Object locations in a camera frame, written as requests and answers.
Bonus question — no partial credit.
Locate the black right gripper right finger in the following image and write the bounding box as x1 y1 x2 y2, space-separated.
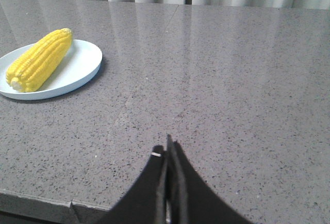
167 134 251 223

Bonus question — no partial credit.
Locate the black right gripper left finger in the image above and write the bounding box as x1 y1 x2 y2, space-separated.
97 145 167 223

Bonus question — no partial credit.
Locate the light blue round plate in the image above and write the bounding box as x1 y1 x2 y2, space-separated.
1 39 102 100

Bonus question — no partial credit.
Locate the yellow corn cob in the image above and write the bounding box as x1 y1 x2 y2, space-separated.
6 28 73 93

